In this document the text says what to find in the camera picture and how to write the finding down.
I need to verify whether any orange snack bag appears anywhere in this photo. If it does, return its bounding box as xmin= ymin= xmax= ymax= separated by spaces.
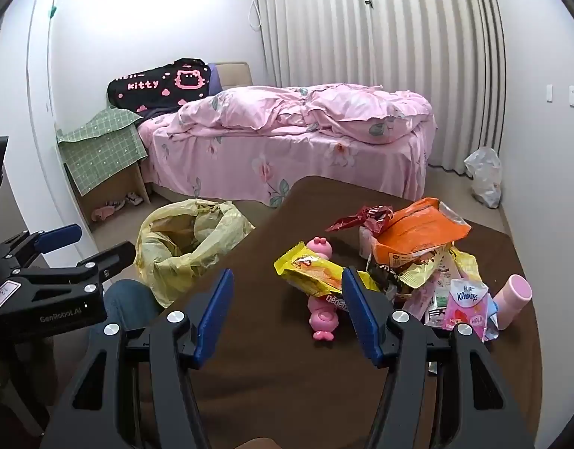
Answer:
xmin=373 ymin=198 xmax=472 ymax=265

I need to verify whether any pink shoe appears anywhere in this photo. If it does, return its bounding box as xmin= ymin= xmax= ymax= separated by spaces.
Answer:
xmin=91 ymin=199 xmax=126 ymax=223

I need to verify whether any wooden nightstand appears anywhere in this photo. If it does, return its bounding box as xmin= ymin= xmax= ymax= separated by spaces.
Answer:
xmin=65 ymin=159 xmax=151 ymax=230

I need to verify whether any purple pillow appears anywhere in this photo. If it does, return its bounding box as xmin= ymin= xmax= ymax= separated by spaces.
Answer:
xmin=207 ymin=62 xmax=223 ymax=95

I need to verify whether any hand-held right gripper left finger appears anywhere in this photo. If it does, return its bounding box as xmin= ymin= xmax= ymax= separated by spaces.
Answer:
xmin=39 ymin=269 xmax=236 ymax=449

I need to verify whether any pink and white packet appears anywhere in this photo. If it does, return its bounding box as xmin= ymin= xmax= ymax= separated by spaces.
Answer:
xmin=359 ymin=227 xmax=386 ymax=258

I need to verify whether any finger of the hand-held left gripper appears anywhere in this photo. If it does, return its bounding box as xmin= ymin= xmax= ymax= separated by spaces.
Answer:
xmin=11 ymin=241 xmax=137 ymax=289
xmin=0 ymin=223 xmax=82 ymax=272

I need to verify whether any beige headboard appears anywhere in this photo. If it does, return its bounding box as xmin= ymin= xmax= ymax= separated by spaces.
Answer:
xmin=217 ymin=62 xmax=253 ymax=89

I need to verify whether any pink floral duvet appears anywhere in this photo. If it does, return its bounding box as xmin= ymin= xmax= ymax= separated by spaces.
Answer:
xmin=177 ymin=83 xmax=433 ymax=145

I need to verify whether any black wrapper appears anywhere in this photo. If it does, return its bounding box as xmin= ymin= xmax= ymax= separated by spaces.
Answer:
xmin=366 ymin=262 xmax=402 ymax=300

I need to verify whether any brown and gold wrapper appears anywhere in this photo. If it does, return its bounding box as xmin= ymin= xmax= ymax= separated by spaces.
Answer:
xmin=394 ymin=248 xmax=451 ymax=288

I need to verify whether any pink tissue packet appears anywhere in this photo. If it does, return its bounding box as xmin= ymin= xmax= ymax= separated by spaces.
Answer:
xmin=443 ymin=278 xmax=491 ymax=340

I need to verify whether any black Hello Kitty pillow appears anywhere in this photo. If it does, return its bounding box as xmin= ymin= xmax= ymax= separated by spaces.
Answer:
xmin=107 ymin=58 xmax=213 ymax=113

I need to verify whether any pink caterpillar toy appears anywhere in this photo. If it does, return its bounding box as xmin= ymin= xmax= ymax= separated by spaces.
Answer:
xmin=306 ymin=238 xmax=348 ymax=342

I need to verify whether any yellow plastic trash bag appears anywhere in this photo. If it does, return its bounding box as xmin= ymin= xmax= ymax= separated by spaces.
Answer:
xmin=135 ymin=199 xmax=256 ymax=309

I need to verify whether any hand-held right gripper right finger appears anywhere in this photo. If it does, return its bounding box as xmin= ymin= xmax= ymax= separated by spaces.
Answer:
xmin=341 ymin=266 xmax=535 ymax=449

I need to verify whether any white pleated curtain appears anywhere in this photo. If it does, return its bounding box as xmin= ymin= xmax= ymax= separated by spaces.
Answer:
xmin=256 ymin=0 xmax=507 ymax=174

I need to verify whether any green checked cloth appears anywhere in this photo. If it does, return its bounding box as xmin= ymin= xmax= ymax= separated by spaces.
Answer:
xmin=55 ymin=107 xmax=147 ymax=197

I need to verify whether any bed with pink floral sheet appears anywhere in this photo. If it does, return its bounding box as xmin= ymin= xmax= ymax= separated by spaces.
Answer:
xmin=140 ymin=117 xmax=437 ymax=207

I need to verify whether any green and white packet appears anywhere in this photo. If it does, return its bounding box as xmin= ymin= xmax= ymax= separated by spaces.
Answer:
xmin=427 ymin=271 xmax=456 ymax=326

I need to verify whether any white door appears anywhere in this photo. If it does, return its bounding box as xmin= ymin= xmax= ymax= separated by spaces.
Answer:
xmin=25 ymin=0 xmax=82 ymax=263

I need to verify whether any yellow chip packet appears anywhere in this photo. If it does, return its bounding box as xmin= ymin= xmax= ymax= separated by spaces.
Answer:
xmin=448 ymin=245 xmax=482 ymax=286

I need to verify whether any small blue wrapper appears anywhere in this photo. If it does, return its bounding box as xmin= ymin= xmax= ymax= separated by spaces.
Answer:
xmin=483 ymin=294 xmax=501 ymax=340

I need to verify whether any person's leg in jeans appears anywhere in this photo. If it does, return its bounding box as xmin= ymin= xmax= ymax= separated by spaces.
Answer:
xmin=88 ymin=280 xmax=164 ymax=342

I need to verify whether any pale pink wrapper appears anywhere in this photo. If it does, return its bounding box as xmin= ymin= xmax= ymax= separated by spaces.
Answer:
xmin=402 ymin=285 xmax=437 ymax=323

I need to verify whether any white plastic bag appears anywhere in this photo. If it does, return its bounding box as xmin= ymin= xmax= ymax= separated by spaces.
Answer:
xmin=464 ymin=146 xmax=503 ymax=209

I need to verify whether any dark red wrapper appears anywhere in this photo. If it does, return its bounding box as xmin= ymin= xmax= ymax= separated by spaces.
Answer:
xmin=324 ymin=205 xmax=395 ymax=235

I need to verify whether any yellow snack wrapper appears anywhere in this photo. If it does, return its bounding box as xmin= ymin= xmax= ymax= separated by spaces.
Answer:
xmin=274 ymin=239 xmax=381 ymax=297

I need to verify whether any pink cup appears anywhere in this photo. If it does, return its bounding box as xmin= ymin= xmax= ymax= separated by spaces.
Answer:
xmin=495 ymin=274 xmax=533 ymax=330

